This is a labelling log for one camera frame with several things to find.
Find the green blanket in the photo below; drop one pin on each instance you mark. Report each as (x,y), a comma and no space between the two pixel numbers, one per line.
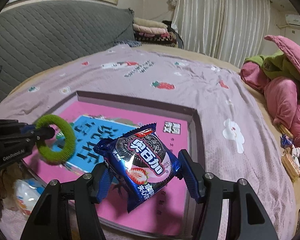
(276,65)

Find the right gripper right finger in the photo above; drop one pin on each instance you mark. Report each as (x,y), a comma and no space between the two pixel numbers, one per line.
(192,174)

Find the beige mesh drawstring bag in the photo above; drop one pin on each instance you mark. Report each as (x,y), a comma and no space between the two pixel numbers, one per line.
(8,177)

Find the pink strawberry print bedsheet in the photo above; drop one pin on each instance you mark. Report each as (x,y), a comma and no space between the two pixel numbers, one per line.
(237,140)

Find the stack of folded blankets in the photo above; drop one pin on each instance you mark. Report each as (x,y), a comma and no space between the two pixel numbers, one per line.
(153,32)

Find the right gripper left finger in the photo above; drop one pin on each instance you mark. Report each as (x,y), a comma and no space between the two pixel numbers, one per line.
(102,180)

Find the white air conditioner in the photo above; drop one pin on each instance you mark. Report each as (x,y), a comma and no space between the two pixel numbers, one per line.
(292,21)

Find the shallow grey cardboard box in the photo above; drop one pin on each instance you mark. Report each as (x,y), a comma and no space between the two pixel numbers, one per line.
(94,116)

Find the wrapped biscuit packet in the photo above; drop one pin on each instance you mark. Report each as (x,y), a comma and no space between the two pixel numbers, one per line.
(286,157)

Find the pink quilted duvet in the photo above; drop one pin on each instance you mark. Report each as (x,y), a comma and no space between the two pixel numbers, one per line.
(282,94)

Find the blue Oreo cookie packet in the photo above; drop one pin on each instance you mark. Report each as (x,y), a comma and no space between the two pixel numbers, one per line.
(140,161)

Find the white striped curtain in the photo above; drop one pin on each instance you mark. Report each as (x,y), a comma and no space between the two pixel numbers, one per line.
(228,30)

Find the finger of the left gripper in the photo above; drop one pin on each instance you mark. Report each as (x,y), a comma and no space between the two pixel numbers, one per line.
(44,133)
(28,129)

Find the small blue snack wrapper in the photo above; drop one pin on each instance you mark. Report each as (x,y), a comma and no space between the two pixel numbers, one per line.
(285,141)

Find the blue white surprise egg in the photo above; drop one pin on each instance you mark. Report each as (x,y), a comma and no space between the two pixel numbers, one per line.
(27,192)

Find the grey quilted headboard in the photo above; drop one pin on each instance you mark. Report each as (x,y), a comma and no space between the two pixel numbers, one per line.
(38,36)

